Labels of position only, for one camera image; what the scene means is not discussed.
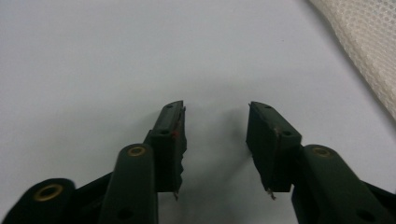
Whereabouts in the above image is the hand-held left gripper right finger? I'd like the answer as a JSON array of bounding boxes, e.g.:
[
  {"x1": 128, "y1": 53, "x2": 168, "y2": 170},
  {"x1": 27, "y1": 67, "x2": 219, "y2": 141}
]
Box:
[{"x1": 245, "y1": 101, "x2": 392, "y2": 224}]

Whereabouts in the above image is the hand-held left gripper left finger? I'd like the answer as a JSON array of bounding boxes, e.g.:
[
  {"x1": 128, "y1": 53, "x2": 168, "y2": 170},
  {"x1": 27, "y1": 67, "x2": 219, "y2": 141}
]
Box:
[{"x1": 97, "y1": 100, "x2": 188, "y2": 224}]

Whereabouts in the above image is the white mesh cloth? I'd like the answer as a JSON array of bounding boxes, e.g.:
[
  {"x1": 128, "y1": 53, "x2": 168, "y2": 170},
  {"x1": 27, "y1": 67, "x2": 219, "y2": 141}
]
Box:
[{"x1": 307, "y1": 0, "x2": 396, "y2": 120}]

